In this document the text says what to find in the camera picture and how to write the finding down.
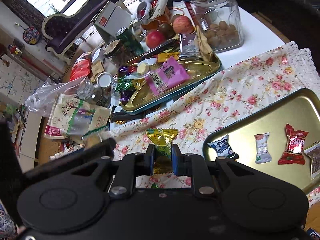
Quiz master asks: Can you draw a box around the tree print paper bag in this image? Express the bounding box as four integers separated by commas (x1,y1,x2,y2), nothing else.
44,94,110,141

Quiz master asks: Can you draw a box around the round dartboard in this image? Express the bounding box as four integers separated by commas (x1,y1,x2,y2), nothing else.
22,27,41,44

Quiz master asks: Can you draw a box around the red plastic bag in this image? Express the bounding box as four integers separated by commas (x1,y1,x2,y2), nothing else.
70,52,92,82

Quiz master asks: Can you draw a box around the clear plastic bag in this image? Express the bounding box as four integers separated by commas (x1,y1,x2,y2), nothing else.
25,76,88,117

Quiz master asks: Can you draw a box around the dark purple candy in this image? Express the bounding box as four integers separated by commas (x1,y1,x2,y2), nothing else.
305,141,320,180

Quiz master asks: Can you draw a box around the white purple snack packet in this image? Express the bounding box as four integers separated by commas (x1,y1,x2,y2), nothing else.
254,132,272,164

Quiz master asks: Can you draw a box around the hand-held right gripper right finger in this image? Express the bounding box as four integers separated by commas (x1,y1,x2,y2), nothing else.
172,144,256,198

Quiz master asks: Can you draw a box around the pale red apple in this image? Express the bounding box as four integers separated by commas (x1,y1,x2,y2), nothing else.
172,16,195,34

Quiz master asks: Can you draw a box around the ornate dark chaise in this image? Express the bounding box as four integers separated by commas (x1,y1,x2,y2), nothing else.
41,0,137,65

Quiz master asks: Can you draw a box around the brown kiwi fruit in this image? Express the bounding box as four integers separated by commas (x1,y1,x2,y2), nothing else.
160,23,175,38

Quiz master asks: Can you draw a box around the dark blue white packet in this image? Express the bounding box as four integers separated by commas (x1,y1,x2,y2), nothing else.
207,134,239,161

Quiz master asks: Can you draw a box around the clear glass bottle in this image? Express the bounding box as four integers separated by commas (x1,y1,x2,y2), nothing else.
77,81,112,108

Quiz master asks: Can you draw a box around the gold tin tray of snacks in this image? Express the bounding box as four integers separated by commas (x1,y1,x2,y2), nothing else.
118,52,222,115

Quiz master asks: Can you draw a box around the red candy packet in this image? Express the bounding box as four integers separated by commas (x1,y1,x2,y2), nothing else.
278,124,309,165

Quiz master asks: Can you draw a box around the floral tablecloth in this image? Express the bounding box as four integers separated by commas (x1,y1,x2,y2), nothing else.
50,41,320,208

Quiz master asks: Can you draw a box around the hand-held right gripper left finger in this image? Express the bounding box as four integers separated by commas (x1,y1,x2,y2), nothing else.
69,144,155,198

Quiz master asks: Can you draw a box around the red drink can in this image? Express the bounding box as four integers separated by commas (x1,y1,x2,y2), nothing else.
182,0,198,27

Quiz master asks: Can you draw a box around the gold green candy packet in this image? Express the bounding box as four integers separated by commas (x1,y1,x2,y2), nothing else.
146,128,178,174

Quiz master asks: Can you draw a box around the long black knife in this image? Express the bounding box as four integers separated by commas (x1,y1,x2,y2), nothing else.
143,39,180,57

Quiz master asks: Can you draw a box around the green drink can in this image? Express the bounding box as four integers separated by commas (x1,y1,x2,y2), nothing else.
115,27,144,57

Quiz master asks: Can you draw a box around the white cardboard box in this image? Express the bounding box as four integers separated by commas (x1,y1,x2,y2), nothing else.
94,1,133,37

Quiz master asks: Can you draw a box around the beige snack packet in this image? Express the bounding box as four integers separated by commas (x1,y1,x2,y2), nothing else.
196,26,213,60

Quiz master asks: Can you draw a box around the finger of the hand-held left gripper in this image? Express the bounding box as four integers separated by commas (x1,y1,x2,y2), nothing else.
24,138,117,181

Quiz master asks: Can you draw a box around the grey foil packet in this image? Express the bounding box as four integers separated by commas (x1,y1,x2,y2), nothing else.
179,33,202,60

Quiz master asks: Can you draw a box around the glass jar with nuts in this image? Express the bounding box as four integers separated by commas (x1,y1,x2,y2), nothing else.
190,0,244,53

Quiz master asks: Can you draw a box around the pink snack packet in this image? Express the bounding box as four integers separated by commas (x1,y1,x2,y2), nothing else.
144,56,190,96

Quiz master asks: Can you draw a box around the gold lidded jar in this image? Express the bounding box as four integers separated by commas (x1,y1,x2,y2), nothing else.
103,40,130,68

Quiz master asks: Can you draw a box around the green edged biscuit packet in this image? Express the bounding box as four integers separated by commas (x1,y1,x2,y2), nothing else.
82,126,111,148

